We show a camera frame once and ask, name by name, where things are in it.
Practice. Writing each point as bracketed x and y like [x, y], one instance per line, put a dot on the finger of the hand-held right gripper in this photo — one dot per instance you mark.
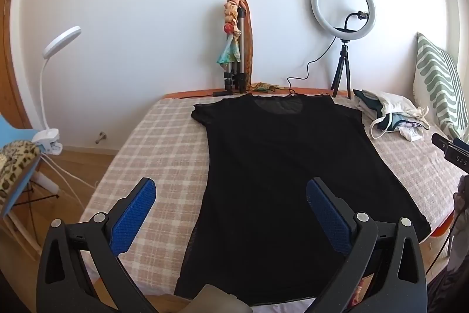
[441, 141]

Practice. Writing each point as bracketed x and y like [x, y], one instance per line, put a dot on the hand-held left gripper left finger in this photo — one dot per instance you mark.
[135, 214]

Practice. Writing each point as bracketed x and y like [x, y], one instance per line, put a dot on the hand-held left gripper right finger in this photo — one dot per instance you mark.
[326, 214]

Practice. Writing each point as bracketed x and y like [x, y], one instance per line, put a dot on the black t-shirt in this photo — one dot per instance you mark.
[274, 170]

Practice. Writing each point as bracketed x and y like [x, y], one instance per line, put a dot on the white printed garment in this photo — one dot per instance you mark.
[414, 132]

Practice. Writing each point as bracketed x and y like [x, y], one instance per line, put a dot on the teal garment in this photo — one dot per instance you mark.
[399, 119]

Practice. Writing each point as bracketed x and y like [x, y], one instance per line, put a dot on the white tote bag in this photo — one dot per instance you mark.
[395, 102]

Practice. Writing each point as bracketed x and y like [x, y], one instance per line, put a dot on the green striped pillow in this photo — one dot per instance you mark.
[439, 78]

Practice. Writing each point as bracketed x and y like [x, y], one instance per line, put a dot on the pink plaid blanket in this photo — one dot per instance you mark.
[161, 137]

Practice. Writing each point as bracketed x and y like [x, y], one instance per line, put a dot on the metal door stopper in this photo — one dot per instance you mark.
[100, 137]

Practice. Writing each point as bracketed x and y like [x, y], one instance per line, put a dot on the dark green garment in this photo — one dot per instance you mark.
[368, 98]

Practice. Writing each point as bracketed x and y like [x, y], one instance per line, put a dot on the white bed sheet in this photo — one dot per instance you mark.
[278, 306]

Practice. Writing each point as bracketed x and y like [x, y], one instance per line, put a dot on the grey paper piece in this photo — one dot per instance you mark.
[216, 298]

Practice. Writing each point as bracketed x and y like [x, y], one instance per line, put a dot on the blue chair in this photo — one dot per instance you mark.
[18, 195]

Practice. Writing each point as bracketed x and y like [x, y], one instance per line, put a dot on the person's dark striped garment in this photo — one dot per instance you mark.
[460, 283]

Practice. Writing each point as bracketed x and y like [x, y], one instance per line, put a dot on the leopard print cloth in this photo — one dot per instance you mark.
[18, 166]

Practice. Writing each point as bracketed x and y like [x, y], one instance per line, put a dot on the white clip lamp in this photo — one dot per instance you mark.
[45, 78]

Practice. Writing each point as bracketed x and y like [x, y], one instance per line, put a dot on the wooden door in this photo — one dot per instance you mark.
[14, 96]

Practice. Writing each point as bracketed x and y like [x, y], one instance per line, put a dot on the orange patterned scarf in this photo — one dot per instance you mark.
[249, 41]

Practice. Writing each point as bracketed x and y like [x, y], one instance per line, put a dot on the colourful silk cloth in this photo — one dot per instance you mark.
[229, 49]

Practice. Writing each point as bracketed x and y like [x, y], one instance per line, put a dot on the silver tripod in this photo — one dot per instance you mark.
[242, 41]

